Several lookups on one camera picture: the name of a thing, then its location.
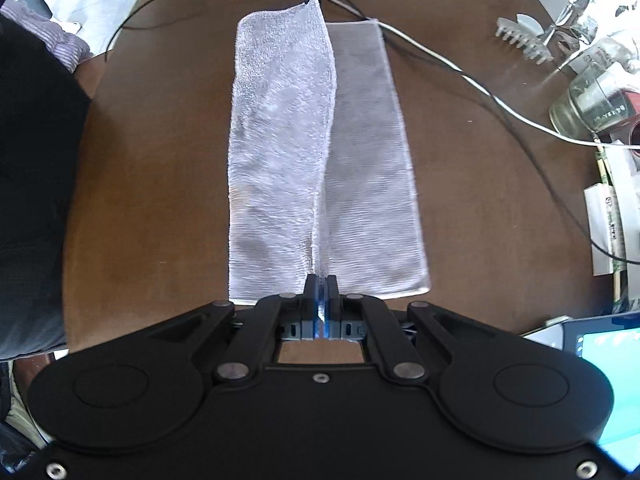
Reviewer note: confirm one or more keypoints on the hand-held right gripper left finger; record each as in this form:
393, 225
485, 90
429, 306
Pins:
312, 305

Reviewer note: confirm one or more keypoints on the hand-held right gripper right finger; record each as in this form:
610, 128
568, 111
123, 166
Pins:
331, 305

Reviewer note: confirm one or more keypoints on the white towel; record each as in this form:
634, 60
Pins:
280, 160

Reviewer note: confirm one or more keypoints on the grey hair claw clip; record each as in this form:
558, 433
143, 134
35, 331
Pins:
525, 37

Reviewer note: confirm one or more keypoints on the white phone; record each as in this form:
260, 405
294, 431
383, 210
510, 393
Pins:
545, 334

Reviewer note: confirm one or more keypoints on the clear stemmed glass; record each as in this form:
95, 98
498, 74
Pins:
575, 12

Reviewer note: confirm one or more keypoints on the purple striped cloth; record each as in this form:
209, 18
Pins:
47, 32

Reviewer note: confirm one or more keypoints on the wrapped chopsticks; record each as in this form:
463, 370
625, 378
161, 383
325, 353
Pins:
611, 220

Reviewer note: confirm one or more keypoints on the clear glass jar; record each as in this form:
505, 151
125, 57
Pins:
587, 102

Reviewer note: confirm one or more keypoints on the tablet with blue screen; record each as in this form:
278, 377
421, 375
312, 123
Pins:
615, 390

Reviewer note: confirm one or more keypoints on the dark red container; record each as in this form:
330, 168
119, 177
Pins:
633, 122

